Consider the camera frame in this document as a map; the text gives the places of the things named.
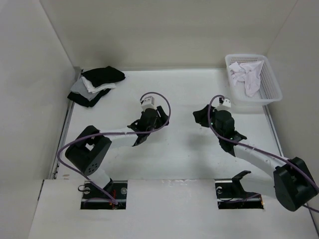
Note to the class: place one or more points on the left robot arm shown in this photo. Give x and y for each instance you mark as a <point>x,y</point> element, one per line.
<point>87,155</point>

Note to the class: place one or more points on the white plastic basket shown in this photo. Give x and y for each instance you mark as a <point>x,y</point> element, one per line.
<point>269,91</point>

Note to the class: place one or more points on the bottom black folded tank top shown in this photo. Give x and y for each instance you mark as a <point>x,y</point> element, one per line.
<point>81,100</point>

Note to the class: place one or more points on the white folded tank top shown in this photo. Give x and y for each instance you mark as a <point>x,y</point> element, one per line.
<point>91,89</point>

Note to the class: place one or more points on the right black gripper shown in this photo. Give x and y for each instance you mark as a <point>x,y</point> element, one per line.
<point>202,114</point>

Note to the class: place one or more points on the grey folded tank top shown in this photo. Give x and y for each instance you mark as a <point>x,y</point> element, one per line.
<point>79,88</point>

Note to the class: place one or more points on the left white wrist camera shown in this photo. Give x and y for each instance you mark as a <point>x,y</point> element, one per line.
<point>148,103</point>

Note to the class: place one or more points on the black folded tank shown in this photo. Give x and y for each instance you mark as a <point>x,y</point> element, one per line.
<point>106,75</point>
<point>81,100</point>

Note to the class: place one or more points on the white tank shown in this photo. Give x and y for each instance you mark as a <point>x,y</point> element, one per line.
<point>91,89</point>
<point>249,74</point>

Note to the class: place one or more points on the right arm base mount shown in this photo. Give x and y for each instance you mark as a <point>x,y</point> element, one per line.
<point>232,196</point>

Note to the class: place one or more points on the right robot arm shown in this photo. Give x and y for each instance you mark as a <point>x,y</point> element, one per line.
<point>293,185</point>

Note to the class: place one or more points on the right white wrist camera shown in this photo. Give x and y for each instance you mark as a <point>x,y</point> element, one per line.
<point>224,104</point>

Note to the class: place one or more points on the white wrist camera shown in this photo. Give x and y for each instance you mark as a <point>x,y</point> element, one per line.
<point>224,104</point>
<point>148,103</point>

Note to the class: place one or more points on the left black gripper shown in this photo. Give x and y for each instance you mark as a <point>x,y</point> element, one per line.
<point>164,117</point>

